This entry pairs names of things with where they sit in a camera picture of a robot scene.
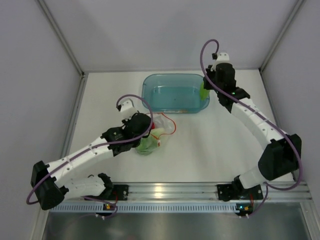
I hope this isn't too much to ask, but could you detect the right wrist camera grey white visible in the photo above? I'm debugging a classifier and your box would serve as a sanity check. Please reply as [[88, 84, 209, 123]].
[[210, 52, 230, 72]]

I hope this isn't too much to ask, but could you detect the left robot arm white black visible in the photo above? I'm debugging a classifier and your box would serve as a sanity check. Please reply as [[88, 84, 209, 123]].
[[30, 112, 154, 210]]

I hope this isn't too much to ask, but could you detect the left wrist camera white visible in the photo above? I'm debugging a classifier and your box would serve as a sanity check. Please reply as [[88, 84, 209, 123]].
[[116, 98, 138, 120]]

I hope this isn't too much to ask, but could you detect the purple cable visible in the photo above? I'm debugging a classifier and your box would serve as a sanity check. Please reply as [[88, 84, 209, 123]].
[[199, 39, 305, 216], [26, 94, 154, 206]]

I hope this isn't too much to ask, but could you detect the clear zip bag orange seal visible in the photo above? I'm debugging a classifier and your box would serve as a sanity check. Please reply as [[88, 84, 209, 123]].
[[135, 112, 177, 156]]

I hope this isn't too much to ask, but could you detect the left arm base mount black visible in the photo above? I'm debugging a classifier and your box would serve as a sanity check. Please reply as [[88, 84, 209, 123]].
[[87, 184, 129, 202]]

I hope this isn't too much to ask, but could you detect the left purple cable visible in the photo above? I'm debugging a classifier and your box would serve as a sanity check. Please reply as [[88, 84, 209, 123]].
[[26, 94, 154, 206]]

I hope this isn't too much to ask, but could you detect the white slotted cable duct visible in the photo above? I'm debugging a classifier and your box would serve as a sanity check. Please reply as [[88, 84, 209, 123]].
[[50, 202, 242, 214]]

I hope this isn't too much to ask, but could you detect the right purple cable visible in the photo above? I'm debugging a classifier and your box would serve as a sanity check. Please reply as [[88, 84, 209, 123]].
[[199, 39, 305, 216]]

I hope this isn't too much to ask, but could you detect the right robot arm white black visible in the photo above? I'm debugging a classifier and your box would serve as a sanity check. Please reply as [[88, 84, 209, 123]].
[[202, 63, 302, 199]]

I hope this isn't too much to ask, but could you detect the aluminium rail frame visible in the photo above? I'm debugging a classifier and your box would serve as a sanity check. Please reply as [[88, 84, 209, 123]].
[[39, 181, 313, 201]]

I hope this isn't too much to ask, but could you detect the green fake vegetable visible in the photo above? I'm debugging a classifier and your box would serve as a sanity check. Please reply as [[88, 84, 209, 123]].
[[199, 82, 210, 101]]

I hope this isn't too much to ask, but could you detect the teal plastic bin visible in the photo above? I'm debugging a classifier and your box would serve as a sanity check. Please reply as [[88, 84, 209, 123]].
[[141, 73, 210, 114]]

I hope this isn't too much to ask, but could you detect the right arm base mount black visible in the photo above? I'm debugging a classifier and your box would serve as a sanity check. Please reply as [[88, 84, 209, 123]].
[[217, 183, 249, 202]]

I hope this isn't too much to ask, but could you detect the pale green fake cabbage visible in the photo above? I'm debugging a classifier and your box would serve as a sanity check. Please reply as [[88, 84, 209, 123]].
[[135, 127, 165, 156]]

